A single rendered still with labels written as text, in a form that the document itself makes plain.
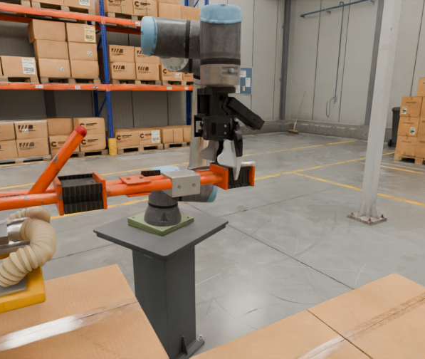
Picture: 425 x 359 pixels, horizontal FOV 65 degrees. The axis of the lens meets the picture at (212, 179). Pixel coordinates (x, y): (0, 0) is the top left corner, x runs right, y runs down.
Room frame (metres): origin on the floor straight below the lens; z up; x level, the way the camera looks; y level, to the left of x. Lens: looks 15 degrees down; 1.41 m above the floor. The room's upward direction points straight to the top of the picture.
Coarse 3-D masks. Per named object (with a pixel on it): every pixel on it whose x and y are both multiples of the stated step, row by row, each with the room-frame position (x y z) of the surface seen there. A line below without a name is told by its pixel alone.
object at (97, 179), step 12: (60, 180) 0.63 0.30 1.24; (72, 180) 0.63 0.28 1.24; (84, 180) 0.64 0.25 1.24; (96, 180) 0.64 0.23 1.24; (60, 192) 0.56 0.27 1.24; (72, 192) 0.56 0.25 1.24; (84, 192) 0.57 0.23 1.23; (96, 192) 0.58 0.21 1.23; (60, 204) 0.56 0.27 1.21; (72, 204) 0.56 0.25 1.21; (84, 204) 0.57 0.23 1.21; (96, 204) 0.58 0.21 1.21
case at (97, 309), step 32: (64, 288) 0.71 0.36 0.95; (96, 288) 0.71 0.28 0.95; (128, 288) 0.71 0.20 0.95; (0, 320) 0.59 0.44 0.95; (32, 320) 0.59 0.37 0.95; (64, 320) 0.59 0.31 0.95; (96, 320) 0.59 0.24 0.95; (128, 320) 0.59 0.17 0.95; (0, 352) 0.51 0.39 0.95; (32, 352) 0.51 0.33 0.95; (64, 352) 0.51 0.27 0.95; (96, 352) 0.51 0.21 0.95; (128, 352) 0.51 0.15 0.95; (160, 352) 0.51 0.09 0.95
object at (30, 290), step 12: (24, 276) 0.48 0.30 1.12; (36, 276) 0.49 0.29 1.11; (0, 288) 0.44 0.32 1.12; (12, 288) 0.44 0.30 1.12; (24, 288) 0.45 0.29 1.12; (36, 288) 0.45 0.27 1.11; (0, 300) 0.42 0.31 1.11; (12, 300) 0.43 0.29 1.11; (24, 300) 0.43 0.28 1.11; (36, 300) 0.44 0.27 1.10; (0, 312) 0.42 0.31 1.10
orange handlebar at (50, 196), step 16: (128, 176) 0.69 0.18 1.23; (160, 176) 0.72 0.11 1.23; (208, 176) 0.73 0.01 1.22; (0, 192) 0.57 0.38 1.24; (16, 192) 0.57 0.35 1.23; (48, 192) 0.57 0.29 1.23; (112, 192) 0.62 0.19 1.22; (128, 192) 0.63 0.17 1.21; (144, 192) 0.66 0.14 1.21; (0, 208) 0.52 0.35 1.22; (16, 208) 0.54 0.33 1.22
